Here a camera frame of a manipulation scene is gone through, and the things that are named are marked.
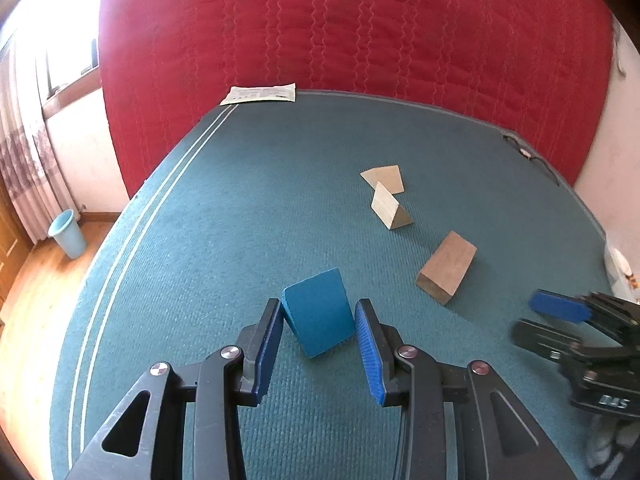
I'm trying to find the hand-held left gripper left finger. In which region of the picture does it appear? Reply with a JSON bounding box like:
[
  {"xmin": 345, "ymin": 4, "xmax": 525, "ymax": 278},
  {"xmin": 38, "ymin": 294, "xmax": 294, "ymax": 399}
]
[{"xmin": 65, "ymin": 297, "xmax": 286, "ymax": 480}]

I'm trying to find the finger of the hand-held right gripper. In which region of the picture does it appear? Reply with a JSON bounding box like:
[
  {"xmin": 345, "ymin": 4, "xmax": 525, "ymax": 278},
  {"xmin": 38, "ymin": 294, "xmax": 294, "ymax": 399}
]
[
  {"xmin": 529, "ymin": 289, "xmax": 640, "ymax": 333},
  {"xmin": 511, "ymin": 319, "xmax": 586, "ymax": 362}
]

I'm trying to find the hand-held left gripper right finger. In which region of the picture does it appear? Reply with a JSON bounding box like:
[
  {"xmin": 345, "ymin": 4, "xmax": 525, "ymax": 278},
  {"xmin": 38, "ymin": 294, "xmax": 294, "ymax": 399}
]
[{"xmin": 354, "ymin": 297, "xmax": 576, "ymax": 480}]

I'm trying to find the blue wedge block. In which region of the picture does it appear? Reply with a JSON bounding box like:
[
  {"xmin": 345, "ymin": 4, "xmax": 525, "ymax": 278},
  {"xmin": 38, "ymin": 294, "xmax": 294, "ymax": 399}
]
[{"xmin": 281, "ymin": 267, "xmax": 357, "ymax": 359}]

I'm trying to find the brown rectangular wooden block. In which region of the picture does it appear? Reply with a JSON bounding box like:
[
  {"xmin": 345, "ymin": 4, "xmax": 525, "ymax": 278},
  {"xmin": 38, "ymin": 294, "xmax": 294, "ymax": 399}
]
[{"xmin": 416, "ymin": 231, "xmax": 477, "ymax": 306}]

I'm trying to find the white plastic container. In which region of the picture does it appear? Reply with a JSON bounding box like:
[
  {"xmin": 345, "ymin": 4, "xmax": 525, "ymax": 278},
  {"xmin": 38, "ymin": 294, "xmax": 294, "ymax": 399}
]
[{"xmin": 604, "ymin": 242, "xmax": 640, "ymax": 303}]

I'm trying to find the green mat with white stripes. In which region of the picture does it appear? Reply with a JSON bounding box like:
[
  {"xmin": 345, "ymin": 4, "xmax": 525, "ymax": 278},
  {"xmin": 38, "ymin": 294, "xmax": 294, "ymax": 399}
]
[{"xmin": 50, "ymin": 90, "xmax": 640, "ymax": 480}]

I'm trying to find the tan triangular wooden block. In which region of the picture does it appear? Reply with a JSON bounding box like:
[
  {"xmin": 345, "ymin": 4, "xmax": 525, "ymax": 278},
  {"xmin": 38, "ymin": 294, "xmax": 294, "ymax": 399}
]
[{"xmin": 371, "ymin": 181, "xmax": 414, "ymax": 232}]

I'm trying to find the flat tan wooden block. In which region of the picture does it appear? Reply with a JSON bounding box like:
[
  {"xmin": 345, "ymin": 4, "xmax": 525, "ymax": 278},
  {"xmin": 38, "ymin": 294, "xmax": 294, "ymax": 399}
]
[{"xmin": 360, "ymin": 165, "xmax": 405, "ymax": 195}]

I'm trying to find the light blue waste bin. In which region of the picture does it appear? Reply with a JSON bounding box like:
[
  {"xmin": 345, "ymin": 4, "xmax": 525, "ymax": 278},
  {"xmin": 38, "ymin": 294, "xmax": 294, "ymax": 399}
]
[{"xmin": 48, "ymin": 210, "xmax": 87, "ymax": 260}]

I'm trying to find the white paper sheet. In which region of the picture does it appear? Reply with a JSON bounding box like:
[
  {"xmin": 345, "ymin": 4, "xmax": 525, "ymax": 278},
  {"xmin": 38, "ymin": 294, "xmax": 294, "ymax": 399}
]
[{"xmin": 220, "ymin": 83, "xmax": 297, "ymax": 106}]

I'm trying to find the wooden door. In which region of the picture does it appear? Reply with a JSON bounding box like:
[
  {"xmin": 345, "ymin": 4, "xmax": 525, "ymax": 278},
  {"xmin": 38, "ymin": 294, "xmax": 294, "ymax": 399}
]
[{"xmin": 0, "ymin": 180, "xmax": 36, "ymax": 311}]

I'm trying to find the patterned curtain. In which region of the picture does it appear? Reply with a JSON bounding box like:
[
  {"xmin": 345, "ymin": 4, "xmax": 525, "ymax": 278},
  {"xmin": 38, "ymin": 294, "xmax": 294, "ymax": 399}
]
[{"xmin": 0, "ymin": 35, "xmax": 78, "ymax": 246}]

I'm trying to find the red quilted blanket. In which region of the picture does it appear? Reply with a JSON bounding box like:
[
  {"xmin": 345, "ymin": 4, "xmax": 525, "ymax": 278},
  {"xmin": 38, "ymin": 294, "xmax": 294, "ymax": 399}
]
[{"xmin": 97, "ymin": 0, "xmax": 615, "ymax": 201}]

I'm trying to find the window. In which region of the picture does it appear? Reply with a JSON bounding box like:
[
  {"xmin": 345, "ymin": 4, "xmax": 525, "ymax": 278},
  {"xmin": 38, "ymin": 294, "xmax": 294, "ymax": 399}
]
[{"xmin": 15, "ymin": 0, "xmax": 106, "ymax": 106}]

